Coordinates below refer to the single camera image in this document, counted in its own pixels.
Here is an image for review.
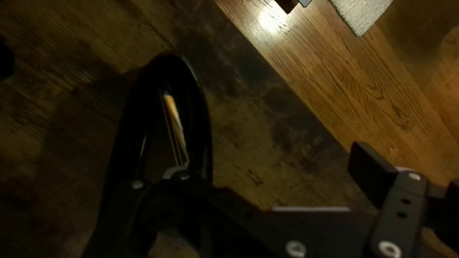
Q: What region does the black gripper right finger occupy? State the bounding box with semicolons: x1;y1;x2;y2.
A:
347;139;459;258

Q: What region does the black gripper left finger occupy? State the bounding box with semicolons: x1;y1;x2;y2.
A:
83;164;270;258

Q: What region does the white rug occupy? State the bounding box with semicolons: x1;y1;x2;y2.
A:
330;0;393;36

